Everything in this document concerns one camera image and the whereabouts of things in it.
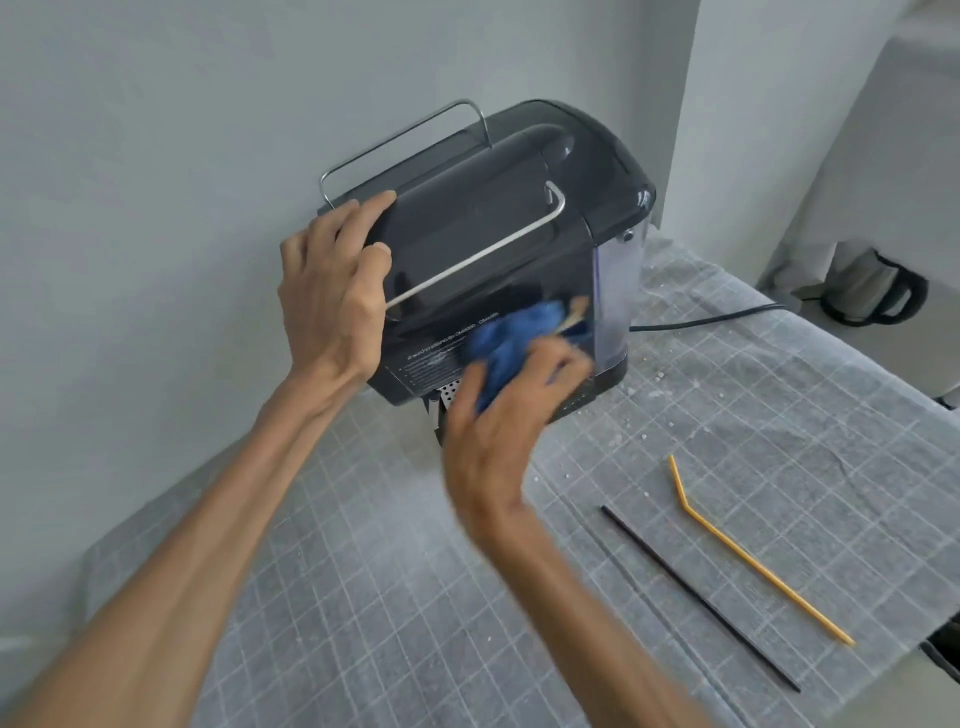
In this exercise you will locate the black straight straw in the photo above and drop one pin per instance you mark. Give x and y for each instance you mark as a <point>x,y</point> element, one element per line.
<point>697,596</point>

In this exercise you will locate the person's left hand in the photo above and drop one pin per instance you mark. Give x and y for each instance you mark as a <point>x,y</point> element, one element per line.
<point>330,300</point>

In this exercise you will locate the person's left forearm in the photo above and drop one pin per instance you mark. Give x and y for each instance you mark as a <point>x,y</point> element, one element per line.
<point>187,570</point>

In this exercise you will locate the black object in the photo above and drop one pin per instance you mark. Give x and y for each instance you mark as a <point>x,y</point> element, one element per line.
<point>949,645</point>

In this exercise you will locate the person's right hand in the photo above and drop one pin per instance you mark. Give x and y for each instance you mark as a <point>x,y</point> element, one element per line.
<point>495,450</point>

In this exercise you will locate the grey grid table cloth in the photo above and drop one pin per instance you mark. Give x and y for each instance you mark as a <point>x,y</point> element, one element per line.
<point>750,390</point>

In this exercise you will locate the person's left thumb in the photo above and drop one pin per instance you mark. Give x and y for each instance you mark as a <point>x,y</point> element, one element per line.
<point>379,277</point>

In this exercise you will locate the blue cleaning cloth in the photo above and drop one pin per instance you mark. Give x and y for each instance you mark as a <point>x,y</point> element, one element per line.
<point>510,337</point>

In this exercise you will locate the person's right fingers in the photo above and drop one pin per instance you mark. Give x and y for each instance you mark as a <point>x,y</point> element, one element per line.
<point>559,367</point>

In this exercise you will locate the black coffee machine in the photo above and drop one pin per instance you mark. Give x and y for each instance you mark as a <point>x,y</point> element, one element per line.
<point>510,247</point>

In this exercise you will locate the steel and black kettle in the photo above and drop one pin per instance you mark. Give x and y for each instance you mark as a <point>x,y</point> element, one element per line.
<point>870,285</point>

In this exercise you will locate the yellow bendy straw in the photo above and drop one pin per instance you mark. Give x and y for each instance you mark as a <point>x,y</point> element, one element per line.
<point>770,577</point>

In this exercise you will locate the person's right forearm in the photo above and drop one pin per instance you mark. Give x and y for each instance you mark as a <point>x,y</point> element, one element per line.
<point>585,630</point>

